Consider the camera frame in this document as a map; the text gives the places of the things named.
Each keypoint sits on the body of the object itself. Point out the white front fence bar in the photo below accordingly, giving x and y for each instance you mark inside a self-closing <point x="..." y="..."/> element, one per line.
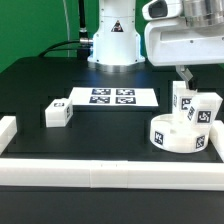
<point x="112" y="174"/>

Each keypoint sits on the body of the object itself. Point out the white left fence bar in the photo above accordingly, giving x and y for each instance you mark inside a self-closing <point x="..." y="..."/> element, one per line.
<point x="8" y="129"/>

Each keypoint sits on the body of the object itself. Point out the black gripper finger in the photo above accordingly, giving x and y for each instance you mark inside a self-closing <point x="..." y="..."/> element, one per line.
<point x="187" y="76"/>

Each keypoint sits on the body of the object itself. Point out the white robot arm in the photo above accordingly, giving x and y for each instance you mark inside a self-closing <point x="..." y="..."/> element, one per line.
<point x="117" y="46"/>

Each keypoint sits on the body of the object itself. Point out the white marker sheet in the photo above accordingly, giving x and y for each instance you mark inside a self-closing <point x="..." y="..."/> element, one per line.
<point x="140" y="97"/>

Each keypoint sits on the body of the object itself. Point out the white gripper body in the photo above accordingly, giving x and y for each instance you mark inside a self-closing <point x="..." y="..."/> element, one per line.
<point x="171" y="43"/>

